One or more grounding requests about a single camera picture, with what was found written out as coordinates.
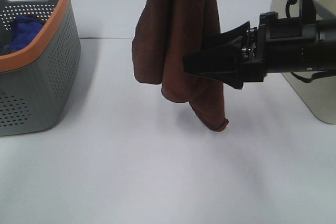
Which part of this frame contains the black camera cable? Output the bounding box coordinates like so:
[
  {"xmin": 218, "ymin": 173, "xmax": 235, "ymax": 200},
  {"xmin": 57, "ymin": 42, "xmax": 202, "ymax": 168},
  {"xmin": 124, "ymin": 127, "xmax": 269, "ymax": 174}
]
[{"xmin": 285, "ymin": 0, "xmax": 336, "ymax": 84}]

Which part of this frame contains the beige basket with grey rim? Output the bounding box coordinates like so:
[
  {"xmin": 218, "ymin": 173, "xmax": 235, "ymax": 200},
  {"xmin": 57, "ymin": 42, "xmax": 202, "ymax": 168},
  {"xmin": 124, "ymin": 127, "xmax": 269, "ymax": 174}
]
[{"xmin": 270, "ymin": 0, "xmax": 335, "ymax": 125}]

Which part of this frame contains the grey basket with orange rim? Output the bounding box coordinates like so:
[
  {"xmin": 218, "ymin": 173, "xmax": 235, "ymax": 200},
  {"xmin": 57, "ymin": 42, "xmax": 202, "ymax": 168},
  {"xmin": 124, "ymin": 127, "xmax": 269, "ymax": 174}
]
[{"xmin": 1, "ymin": 0, "xmax": 81, "ymax": 136}]

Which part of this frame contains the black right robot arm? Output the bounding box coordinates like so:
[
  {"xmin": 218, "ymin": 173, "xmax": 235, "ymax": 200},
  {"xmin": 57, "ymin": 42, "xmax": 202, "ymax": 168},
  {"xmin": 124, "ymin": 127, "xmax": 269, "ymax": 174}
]
[{"xmin": 183, "ymin": 12, "xmax": 335, "ymax": 90}]

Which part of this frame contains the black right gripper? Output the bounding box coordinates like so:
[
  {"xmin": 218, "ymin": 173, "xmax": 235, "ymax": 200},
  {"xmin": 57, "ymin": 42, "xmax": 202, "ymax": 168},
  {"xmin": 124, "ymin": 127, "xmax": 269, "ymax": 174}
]
[{"xmin": 183, "ymin": 12, "xmax": 319, "ymax": 90}]

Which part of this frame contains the brown towel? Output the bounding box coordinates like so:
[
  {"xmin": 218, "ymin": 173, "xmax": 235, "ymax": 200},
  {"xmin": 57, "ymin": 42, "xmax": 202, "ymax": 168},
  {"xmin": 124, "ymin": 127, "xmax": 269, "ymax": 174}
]
[{"xmin": 132, "ymin": 0, "xmax": 228, "ymax": 132}]

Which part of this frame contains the blue towel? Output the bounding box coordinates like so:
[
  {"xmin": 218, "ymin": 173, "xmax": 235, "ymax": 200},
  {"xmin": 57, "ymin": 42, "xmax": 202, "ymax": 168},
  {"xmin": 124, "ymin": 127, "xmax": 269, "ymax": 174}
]
[{"xmin": 1, "ymin": 15, "xmax": 45, "ymax": 56}]

